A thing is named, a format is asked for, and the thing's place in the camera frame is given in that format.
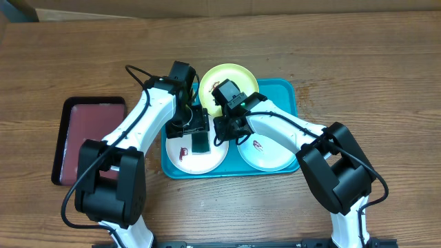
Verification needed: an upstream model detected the light blue plate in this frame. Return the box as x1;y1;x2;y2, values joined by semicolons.
237;134;298;174

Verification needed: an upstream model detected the white plate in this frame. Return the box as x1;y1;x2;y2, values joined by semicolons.
165;116;229;174

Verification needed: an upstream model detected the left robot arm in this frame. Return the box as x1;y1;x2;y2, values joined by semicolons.
61;61;209;247

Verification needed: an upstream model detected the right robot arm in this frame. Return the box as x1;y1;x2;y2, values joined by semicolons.
213;90;377;247

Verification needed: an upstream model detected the yellow-green plate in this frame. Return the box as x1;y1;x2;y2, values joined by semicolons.
198;63;259;117

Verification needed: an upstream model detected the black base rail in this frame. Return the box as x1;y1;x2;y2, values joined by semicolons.
91;238;399;248

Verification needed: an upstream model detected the green scrub sponge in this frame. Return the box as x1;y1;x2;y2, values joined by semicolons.
192;132;210;154

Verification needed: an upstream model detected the dark red tray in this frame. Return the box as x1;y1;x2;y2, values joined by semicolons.
51;96;127;186

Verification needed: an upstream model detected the cardboard backdrop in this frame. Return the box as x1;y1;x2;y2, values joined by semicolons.
26;0;440;18

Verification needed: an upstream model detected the teal plastic tray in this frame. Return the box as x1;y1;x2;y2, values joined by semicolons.
161;79;300;179

